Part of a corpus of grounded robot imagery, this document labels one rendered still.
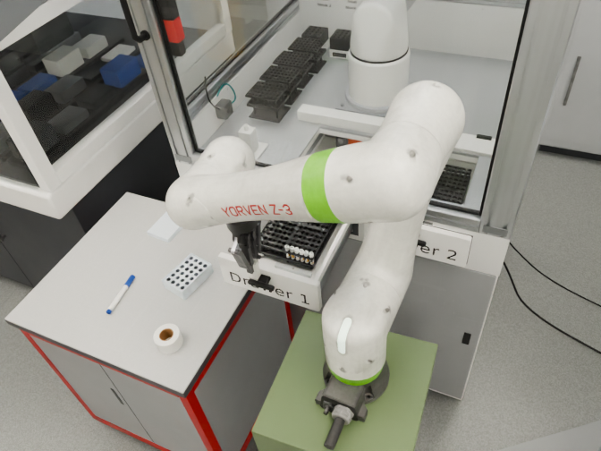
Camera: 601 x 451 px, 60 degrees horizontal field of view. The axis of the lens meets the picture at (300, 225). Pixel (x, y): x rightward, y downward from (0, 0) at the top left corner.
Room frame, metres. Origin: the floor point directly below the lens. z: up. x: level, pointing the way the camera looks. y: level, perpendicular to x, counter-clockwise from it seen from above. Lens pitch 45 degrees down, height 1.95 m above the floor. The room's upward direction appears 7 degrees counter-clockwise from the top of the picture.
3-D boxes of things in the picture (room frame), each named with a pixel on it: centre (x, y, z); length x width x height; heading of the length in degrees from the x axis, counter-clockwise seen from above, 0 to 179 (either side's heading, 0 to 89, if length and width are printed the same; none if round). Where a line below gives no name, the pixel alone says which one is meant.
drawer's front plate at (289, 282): (0.87, 0.10, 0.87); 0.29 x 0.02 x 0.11; 61
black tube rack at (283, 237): (1.05, 0.00, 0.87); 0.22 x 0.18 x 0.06; 151
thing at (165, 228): (1.25, 0.43, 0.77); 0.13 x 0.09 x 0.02; 147
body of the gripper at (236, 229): (0.88, 0.13, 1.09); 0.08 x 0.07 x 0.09; 151
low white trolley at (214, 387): (1.05, 0.47, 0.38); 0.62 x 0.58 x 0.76; 61
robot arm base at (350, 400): (0.54, -0.06, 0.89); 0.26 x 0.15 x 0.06; 150
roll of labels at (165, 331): (0.80, 0.38, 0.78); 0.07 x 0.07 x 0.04
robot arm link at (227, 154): (0.87, 0.14, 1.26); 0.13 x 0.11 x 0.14; 149
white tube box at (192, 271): (1.01, 0.35, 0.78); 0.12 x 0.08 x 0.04; 140
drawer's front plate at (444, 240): (0.96, -0.31, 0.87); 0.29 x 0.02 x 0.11; 61
